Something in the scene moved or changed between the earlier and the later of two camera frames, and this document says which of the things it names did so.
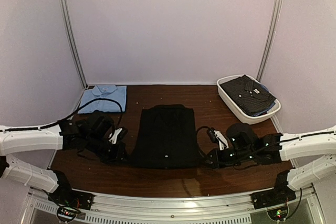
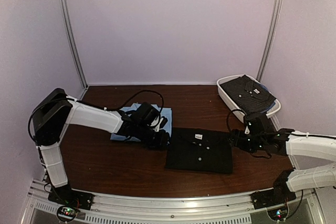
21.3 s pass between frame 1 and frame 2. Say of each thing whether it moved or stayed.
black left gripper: moved
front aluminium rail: stayed
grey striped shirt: stayed
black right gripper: moved
